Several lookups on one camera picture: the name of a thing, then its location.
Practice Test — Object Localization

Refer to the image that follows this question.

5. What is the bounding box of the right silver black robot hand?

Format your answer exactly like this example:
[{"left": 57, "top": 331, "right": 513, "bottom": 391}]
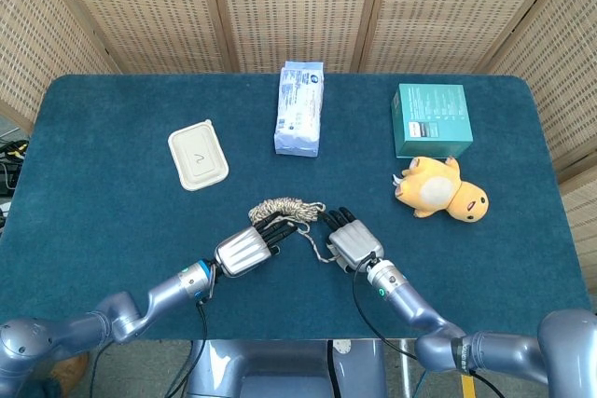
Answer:
[{"left": 319, "top": 206, "right": 386, "bottom": 274}]

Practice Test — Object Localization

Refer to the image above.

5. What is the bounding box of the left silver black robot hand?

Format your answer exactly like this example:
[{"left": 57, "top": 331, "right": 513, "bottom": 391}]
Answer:
[{"left": 213, "top": 215, "right": 299, "bottom": 279}]

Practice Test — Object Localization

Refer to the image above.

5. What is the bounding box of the beige twisted rope bundle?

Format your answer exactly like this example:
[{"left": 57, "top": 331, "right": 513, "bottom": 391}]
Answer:
[{"left": 247, "top": 197, "right": 338, "bottom": 264}]

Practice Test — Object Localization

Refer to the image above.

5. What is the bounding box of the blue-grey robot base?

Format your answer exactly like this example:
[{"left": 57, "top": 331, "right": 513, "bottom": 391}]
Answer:
[{"left": 186, "top": 338, "right": 388, "bottom": 398}]

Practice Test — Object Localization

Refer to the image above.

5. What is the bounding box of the blue felt table mat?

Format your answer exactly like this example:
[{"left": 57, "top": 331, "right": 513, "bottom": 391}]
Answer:
[{"left": 0, "top": 73, "right": 593, "bottom": 341}]

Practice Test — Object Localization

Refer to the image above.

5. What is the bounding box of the yellow plush toy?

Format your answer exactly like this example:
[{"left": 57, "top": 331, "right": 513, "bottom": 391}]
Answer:
[{"left": 393, "top": 155, "right": 491, "bottom": 223}]

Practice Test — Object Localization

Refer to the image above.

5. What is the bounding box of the beige lidded food container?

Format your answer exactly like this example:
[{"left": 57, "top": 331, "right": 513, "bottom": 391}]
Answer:
[{"left": 167, "top": 118, "right": 230, "bottom": 192}]

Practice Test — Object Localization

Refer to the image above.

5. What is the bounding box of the white blue tissue pack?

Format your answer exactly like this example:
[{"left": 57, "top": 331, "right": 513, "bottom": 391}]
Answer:
[{"left": 272, "top": 61, "right": 325, "bottom": 158}]

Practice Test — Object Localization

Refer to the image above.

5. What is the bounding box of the teal cardboard box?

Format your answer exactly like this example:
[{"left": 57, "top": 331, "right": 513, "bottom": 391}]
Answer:
[{"left": 390, "top": 83, "right": 475, "bottom": 159}]

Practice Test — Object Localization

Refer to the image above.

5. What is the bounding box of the woven bamboo folding screen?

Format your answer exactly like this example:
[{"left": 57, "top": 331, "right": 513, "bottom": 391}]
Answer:
[{"left": 0, "top": 0, "right": 597, "bottom": 296}]

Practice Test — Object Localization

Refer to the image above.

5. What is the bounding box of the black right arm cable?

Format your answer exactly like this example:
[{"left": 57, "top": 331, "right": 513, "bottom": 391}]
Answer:
[{"left": 350, "top": 253, "right": 509, "bottom": 398}]

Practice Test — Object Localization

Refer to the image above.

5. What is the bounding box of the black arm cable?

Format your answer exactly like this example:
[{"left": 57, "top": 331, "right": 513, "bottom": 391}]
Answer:
[
  {"left": 88, "top": 267, "right": 220, "bottom": 398},
  {"left": 350, "top": 253, "right": 509, "bottom": 398}
]

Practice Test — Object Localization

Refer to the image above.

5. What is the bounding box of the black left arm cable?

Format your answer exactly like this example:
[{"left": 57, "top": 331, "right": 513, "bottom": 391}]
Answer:
[{"left": 88, "top": 267, "right": 220, "bottom": 398}]

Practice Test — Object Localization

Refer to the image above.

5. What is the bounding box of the cables and power strip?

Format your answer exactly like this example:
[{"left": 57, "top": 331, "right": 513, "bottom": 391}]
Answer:
[{"left": 0, "top": 136, "right": 30, "bottom": 199}]

